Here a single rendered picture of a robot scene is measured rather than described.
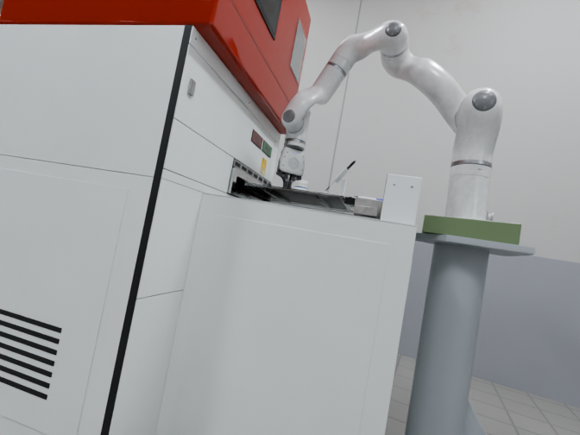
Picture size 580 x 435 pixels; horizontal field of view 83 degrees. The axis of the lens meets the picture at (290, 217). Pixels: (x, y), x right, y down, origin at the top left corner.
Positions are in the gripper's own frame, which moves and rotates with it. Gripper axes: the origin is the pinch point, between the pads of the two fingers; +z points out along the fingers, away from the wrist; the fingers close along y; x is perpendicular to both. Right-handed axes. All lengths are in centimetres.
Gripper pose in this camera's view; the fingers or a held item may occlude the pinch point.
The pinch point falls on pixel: (286, 187)
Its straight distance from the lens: 130.0
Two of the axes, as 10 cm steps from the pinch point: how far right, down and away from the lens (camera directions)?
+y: 9.1, 1.9, 3.8
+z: -1.8, 9.8, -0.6
